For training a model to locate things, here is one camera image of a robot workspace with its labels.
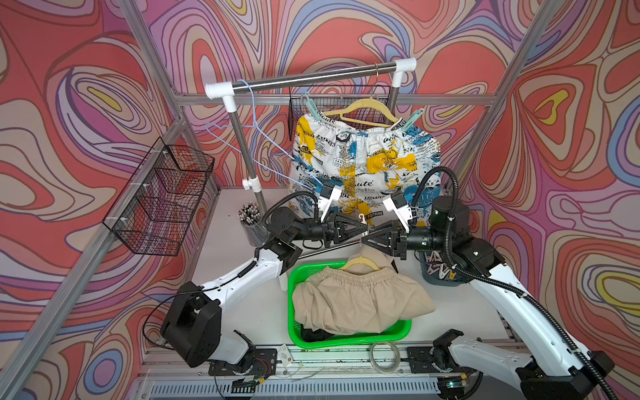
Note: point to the green clothespin near rack top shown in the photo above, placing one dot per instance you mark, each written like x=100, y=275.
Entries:
x=311, y=106

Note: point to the printed white blue yellow shorts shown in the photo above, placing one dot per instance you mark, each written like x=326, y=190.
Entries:
x=370, y=165

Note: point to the clothes rack with steel bar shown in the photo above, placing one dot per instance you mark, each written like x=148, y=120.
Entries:
x=228, y=91

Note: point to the yellow hanger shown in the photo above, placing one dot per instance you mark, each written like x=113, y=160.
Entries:
x=367, y=259
x=370, y=111

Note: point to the black wire basket wall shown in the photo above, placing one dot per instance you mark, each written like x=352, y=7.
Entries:
x=330, y=97
x=167, y=189

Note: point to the yellow hanger front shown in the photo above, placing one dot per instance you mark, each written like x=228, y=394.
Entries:
x=370, y=111

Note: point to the beige shorts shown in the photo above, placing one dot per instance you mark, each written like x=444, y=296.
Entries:
x=347, y=302

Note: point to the cup of pens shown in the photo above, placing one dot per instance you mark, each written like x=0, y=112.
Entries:
x=250, y=218

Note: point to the clear tape roll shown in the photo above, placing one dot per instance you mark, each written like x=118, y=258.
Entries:
x=385, y=357

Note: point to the green plastic basket tray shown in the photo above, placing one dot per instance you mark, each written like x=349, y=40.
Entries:
x=398, y=331

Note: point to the dark teal clothespin bin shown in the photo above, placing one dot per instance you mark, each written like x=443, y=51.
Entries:
x=436, y=272

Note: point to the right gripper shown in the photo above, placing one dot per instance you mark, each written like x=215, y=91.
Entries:
x=396, y=240

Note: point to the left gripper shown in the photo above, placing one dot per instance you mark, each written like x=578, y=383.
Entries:
x=333, y=229

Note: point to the black shorts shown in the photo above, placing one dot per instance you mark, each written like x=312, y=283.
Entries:
x=314, y=336

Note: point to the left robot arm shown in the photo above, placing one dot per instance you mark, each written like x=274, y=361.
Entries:
x=193, y=326

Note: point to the black wire basket back wall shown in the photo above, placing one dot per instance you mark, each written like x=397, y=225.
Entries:
x=330, y=97

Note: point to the green clothespin on printed shorts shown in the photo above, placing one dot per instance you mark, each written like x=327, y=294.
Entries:
x=408, y=123

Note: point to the black wire basket left wall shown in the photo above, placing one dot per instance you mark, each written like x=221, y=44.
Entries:
x=167, y=189

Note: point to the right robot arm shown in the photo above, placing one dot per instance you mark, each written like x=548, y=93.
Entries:
x=556, y=365

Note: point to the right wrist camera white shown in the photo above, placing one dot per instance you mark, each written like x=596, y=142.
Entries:
x=397, y=205

